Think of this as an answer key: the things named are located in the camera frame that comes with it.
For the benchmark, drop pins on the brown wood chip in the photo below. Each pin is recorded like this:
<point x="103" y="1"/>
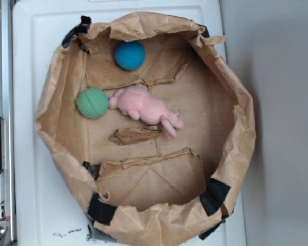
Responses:
<point x="134" y="135"/>

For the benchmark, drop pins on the pink plush bunny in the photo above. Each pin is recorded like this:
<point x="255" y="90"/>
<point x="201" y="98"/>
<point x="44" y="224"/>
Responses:
<point x="139" y="104"/>

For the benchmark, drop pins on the blue dimpled ball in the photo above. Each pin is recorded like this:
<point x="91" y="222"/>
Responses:
<point x="129" y="55"/>

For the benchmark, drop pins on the white plastic tray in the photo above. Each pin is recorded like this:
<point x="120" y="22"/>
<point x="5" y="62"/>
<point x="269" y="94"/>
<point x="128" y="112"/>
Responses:
<point x="47" y="213"/>

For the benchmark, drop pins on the green dimpled ball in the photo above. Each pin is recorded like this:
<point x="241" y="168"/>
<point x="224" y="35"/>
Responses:
<point x="92" y="103"/>

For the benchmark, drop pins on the aluminium frame rail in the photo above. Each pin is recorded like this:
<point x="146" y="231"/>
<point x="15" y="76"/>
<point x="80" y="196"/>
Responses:
<point x="8" y="227"/>

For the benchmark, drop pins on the brown paper-lined bin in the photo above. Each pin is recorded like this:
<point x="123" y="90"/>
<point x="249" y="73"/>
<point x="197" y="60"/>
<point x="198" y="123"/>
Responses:
<point x="162" y="191"/>

